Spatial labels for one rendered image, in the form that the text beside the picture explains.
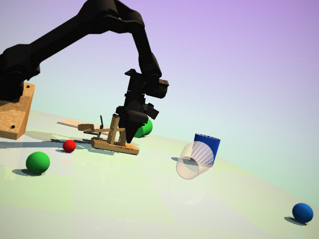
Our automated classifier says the red ball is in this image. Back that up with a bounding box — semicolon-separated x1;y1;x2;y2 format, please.
62;140;76;152

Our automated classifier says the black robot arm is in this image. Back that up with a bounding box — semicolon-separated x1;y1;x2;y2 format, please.
0;0;169;103

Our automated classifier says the dark blue ball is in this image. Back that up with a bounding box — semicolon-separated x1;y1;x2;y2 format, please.
292;203;313;223

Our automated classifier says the green ball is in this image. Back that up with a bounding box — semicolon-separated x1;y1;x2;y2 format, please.
26;151;50;174

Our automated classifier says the green cup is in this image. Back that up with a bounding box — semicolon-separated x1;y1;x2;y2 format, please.
134;119;153;137

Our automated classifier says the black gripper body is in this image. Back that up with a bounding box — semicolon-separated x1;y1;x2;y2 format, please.
115;91;149;124

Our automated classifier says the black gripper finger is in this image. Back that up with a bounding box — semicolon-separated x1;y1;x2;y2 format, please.
125;120;145;143
118;115;127;128

